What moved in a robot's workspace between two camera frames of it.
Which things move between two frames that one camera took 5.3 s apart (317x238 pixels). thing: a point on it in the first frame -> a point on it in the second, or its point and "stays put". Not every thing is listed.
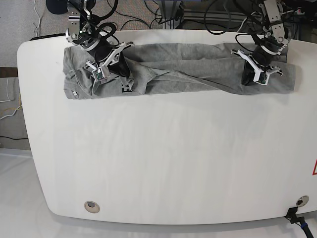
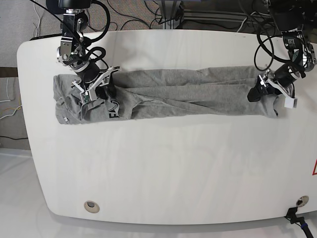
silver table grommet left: x=92 y=207 stays put
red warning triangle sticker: x=314 y=171 stays put
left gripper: x=260 y=59 -> x=286 y=75
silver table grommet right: x=302 y=201 stays put
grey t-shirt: x=184 y=68 -> x=169 y=93
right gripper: x=105 y=54 -> x=91 y=79
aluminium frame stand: x=172 y=12 stays put
